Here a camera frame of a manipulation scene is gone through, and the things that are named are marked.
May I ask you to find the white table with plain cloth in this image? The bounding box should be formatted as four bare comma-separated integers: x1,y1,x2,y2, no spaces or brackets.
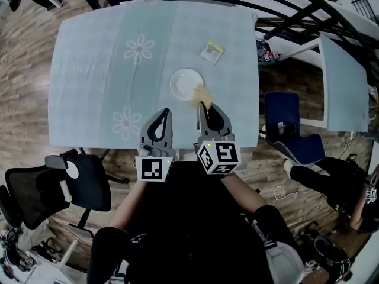
318,33,371,133

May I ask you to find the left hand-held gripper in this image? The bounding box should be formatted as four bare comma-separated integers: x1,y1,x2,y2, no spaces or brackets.
134,108,175,183

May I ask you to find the white floor cable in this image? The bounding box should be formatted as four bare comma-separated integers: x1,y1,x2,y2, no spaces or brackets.
272,185,313,208

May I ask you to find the grey shoulder bag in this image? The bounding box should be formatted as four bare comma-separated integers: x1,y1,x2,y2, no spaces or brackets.
263,238,306,284

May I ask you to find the clear packet with yellow label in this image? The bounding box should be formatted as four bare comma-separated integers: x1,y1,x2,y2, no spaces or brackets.
200,40,226,66

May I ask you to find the person's right forearm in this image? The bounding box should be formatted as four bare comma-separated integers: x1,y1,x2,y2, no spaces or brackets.
220,172,267,215

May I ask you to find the dark shell chair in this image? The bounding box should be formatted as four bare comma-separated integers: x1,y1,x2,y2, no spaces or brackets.
312,234,355,282

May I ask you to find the blue padded chair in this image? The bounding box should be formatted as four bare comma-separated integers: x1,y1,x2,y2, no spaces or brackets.
263,91,326,167

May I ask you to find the white round disc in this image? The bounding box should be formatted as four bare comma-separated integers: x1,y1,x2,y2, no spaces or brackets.
64,160,80,179

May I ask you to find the light blue flowered tablecloth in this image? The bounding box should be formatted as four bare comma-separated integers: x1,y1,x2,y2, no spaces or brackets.
47,0,261,150

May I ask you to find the white cylinder roll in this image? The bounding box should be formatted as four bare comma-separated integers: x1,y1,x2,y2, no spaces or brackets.
59,180,73,203

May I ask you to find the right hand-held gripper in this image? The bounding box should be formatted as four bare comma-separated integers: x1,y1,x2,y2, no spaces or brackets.
193,101,242,176

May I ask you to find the person's left forearm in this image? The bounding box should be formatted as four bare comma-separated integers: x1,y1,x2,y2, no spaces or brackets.
109,178,149,233

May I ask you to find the black office chair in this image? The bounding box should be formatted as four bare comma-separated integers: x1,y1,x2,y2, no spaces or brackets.
0,148,131,239

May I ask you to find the person's black shirt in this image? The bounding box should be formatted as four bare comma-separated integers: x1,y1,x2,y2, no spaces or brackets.
87,164,297,284

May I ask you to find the white plate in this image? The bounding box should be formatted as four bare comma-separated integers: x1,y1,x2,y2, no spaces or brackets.
169,67,205,102

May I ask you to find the yellow sponge cloth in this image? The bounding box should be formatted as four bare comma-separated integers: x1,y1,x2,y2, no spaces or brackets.
189,84,216,111

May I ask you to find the teal bin with bottles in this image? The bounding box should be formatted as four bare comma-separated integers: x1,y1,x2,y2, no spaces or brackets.
256,37,280,67

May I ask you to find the cluttered white desk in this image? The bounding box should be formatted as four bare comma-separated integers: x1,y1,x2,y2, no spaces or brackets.
0,226,76,284

